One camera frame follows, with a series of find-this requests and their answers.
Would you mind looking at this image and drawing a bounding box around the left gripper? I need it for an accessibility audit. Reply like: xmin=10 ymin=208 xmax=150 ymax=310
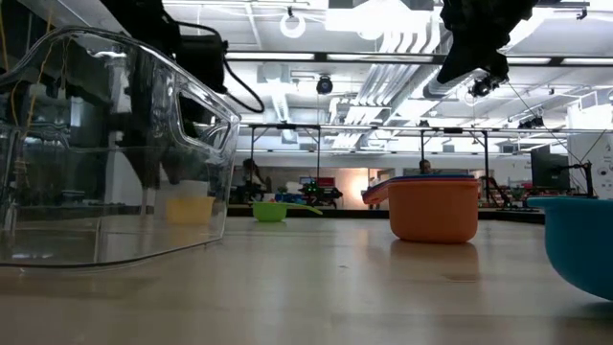
xmin=114 ymin=45 xmax=167 ymax=190

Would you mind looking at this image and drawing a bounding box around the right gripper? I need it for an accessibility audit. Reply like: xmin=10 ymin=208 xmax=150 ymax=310
xmin=437 ymin=0 xmax=540 ymax=85

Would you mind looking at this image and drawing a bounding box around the yellow measuring cup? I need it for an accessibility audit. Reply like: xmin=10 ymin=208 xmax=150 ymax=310
xmin=165 ymin=195 xmax=217 ymax=226

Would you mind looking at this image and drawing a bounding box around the green measuring cup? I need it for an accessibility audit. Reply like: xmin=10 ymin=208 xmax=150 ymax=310
xmin=251 ymin=200 xmax=324 ymax=223

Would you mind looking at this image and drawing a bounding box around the clear plastic basket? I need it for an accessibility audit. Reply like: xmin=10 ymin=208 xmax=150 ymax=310
xmin=0 ymin=26 xmax=242 ymax=269

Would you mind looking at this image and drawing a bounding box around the orange measuring cup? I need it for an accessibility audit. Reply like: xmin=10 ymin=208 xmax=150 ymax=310
xmin=362 ymin=175 xmax=481 ymax=244

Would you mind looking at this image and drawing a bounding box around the teal measuring cup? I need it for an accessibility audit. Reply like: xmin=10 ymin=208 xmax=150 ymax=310
xmin=526 ymin=195 xmax=613 ymax=302

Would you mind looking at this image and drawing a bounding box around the black monitor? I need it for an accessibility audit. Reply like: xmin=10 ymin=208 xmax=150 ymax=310
xmin=530 ymin=145 xmax=572 ymax=192

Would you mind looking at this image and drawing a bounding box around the black background robot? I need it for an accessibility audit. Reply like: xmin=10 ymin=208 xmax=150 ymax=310
xmin=297 ymin=177 xmax=344 ymax=208

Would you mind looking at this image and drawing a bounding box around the black background rig frame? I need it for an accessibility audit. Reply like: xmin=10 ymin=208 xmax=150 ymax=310
xmin=247 ymin=123 xmax=323 ymax=193
xmin=420 ymin=126 xmax=490 ymax=202

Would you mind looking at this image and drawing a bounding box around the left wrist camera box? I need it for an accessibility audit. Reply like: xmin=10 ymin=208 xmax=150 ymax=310
xmin=180 ymin=34 xmax=229 ymax=95

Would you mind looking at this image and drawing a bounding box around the black left wrist camera cable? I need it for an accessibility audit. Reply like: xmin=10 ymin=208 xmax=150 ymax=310
xmin=220 ymin=56 xmax=266 ymax=115

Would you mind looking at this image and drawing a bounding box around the white ring ceiling fixture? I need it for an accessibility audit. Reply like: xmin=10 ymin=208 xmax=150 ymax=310
xmin=279 ymin=11 xmax=307 ymax=40

